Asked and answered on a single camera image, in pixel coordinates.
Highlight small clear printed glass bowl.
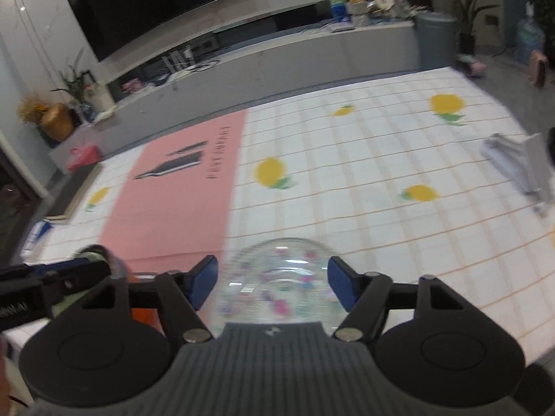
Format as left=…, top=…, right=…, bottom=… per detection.
left=207, top=237, right=348, bottom=339

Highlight blue water bottle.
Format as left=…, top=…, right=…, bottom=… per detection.
left=516, top=2, right=546, bottom=66

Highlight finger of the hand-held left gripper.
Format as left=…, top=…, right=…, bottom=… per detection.
left=32, top=257, right=112, bottom=289

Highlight small leafy potted plant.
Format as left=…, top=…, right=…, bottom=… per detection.
left=51, top=50, right=109, bottom=122

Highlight pink printed placemat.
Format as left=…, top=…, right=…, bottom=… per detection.
left=99, top=110, right=248, bottom=269

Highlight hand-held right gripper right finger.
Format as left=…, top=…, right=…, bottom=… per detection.
left=327, top=257, right=464, bottom=342

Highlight white router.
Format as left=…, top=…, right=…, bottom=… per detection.
left=160, top=47, right=196, bottom=74

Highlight green ceramic bowl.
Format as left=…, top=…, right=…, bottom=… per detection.
left=45, top=245, right=128, bottom=322

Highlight red plastic basket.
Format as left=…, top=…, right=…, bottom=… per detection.
left=65, top=143, right=104, bottom=173

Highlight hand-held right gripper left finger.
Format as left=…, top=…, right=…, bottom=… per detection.
left=102, top=255, right=218, bottom=344

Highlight lemon-printed checked tablecloth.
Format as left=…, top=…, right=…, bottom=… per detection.
left=6, top=66, right=555, bottom=373

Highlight grey trash bin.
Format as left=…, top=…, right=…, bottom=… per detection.
left=414, top=11, right=459, bottom=70

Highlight pink stool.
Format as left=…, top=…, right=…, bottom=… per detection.
left=528, top=50, right=550, bottom=88

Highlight white paper box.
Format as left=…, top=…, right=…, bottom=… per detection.
left=480, top=132, right=549, bottom=202

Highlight grey long TV cabinet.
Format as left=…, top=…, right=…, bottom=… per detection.
left=47, top=19, right=422, bottom=163

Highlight black hardcover book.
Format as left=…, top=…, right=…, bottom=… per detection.
left=43, top=162, right=105, bottom=226

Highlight golden vase with dried flowers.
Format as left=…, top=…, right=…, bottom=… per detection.
left=17, top=94, right=75, bottom=143

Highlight green potted plant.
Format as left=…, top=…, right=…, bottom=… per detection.
left=427, top=0, right=504, bottom=55

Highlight black wall television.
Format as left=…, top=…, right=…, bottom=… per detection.
left=65, top=0, right=253, bottom=63

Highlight pile of plush toys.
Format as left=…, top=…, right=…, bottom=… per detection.
left=327, top=0, right=406, bottom=31

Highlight white and blue box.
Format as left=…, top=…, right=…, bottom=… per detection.
left=19, top=220, right=55, bottom=254

